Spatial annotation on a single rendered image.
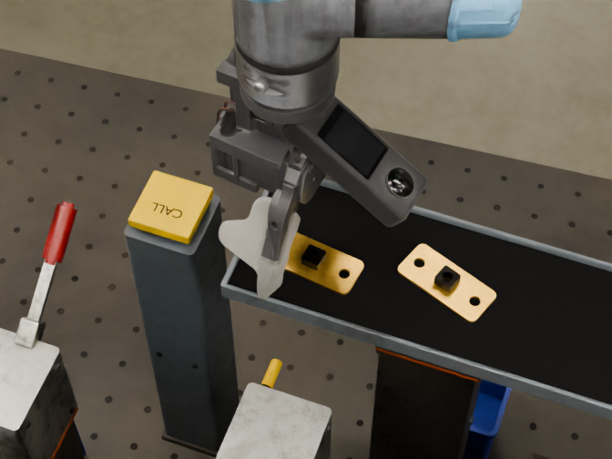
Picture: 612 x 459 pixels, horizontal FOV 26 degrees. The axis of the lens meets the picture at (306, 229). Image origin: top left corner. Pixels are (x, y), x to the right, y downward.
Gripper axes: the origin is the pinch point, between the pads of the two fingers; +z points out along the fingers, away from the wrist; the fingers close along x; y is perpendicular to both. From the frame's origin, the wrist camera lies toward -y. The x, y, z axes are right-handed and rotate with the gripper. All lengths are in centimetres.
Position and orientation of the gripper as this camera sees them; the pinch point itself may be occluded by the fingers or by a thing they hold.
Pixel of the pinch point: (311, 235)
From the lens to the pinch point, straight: 113.2
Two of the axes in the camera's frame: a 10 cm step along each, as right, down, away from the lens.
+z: 0.0, 5.5, 8.3
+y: -8.9, -3.9, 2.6
